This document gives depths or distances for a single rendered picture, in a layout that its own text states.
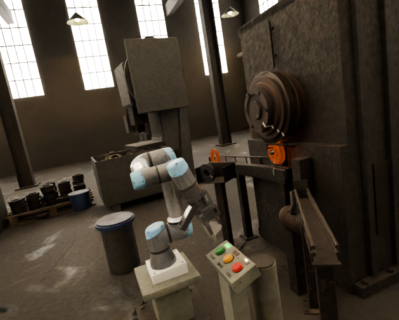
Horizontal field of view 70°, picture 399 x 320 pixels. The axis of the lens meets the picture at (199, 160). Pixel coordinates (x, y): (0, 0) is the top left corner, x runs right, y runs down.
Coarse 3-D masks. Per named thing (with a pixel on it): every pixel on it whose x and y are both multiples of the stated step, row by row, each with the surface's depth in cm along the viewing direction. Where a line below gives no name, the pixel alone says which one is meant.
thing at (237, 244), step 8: (216, 168) 245; (224, 168) 219; (232, 168) 230; (216, 176) 247; (224, 176) 219; (232, 176) 230; (200, 184) 233; (216, 184) 233; (224, 184) 234; (216, 192) 235; (224, 192) 234; (224, 200) 233; (224, 208) 234; (224, 216) 236; (224, 224) 238; (224, 232) 240; (224, 240) 242; (232, 240) 242; (240, 248) 239
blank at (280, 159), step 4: (276, 148) 190; (280, 148) 186; (268, 152) 199; (280, 152) 186; (284, 152) 187; (272, 156) 196; (276, 156) 196; (280, 156) 187; (284, 156) 187; (272, 160) 197; (276, 160) 193; (280, 160) 188; (284, 160) 190
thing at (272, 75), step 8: (264, 72) 182; (272, 72) 174; (280, 80) 169; (288, 80) 171; (280, 88) 170; (288, 88) 168; (288, 96) 166; (288, 104) 166; (296, 104) 168; (288, 112) 168; (296, 112) 170; (288, 120) 170; (296, 120) 172; (288, 128) 172; (280, 136) 180; (288, 136) 181
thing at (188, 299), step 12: (192, 288) 192; (156, 300) 155; (168, 300) 158; (180, 300) 160; (192, 300) 180; (144, 312) 176; (156, 312) 164; (168, 312) 159; (180, 312) 161; (192, 312) 164; (204, 312) 168
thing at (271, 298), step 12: (264, 264) 117; (264, 276) 115; (276, 276) 118; (252, 288) 120; (264, 288) 116; (276, 288) 118; (252, 300) 122; (264, 300) 117; (276, 300) 118; (264, 312) 118; (276, 312) 119
